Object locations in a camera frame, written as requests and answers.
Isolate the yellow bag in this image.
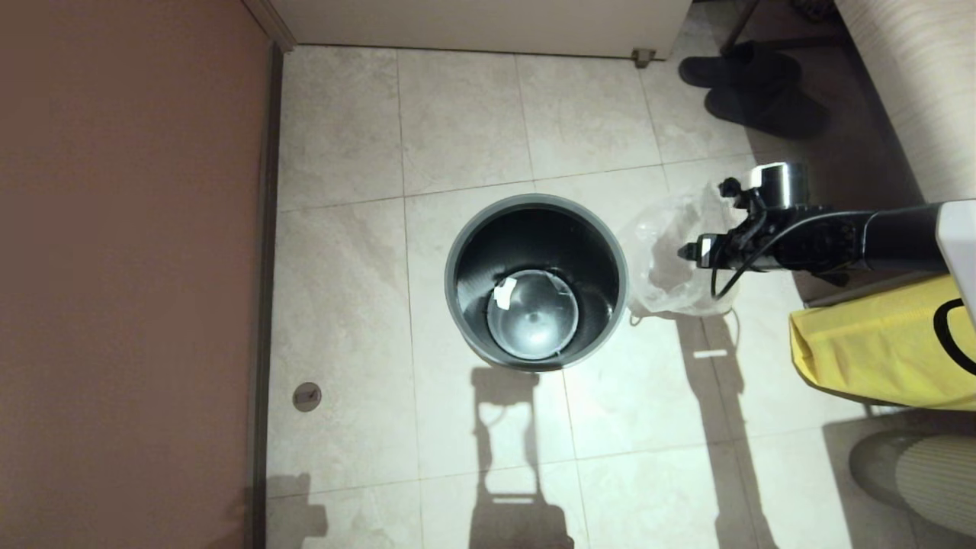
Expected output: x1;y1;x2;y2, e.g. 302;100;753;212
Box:
789;273;976;413

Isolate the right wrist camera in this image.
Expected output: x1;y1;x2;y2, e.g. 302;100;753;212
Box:
721;162;811;211

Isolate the grey round trash bin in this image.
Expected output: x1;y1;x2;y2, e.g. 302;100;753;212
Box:
445;194;628;373

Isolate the white cabinet panel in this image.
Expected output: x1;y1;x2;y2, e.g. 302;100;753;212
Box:
268;0;692;62

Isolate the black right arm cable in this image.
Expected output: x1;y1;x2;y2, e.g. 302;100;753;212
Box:
711;207;976;376

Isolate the beige striped bench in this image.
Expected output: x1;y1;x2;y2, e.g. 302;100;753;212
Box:
835;0;976;205

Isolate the grey ribbed round object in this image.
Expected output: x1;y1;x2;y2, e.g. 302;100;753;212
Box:
848;431;976;538

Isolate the beige door frame trim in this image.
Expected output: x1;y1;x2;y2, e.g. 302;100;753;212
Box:
242;0;297;54

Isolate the clear plastic trash bag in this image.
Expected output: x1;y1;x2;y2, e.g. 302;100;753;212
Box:
621;187;744;317

